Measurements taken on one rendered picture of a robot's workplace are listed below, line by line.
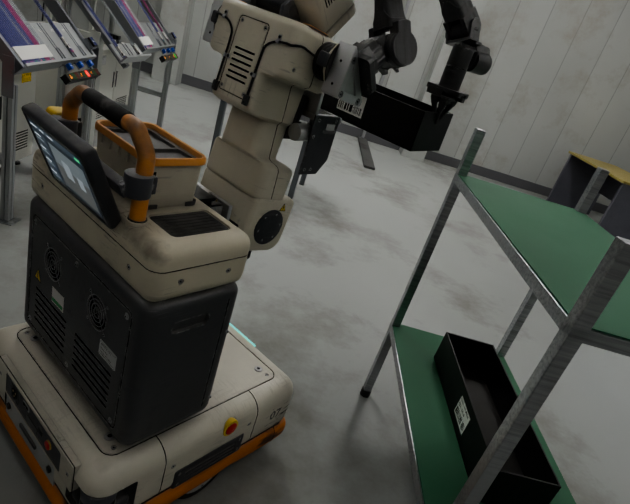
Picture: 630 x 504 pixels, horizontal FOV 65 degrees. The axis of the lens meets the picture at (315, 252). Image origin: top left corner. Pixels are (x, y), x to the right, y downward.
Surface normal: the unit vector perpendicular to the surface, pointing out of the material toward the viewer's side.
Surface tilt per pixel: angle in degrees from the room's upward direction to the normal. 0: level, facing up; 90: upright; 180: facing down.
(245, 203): 82
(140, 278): 90
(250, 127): 82
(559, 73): 90
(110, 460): 0
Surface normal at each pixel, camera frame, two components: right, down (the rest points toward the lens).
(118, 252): -0.64, 0.15
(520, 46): -0.04, 0.42
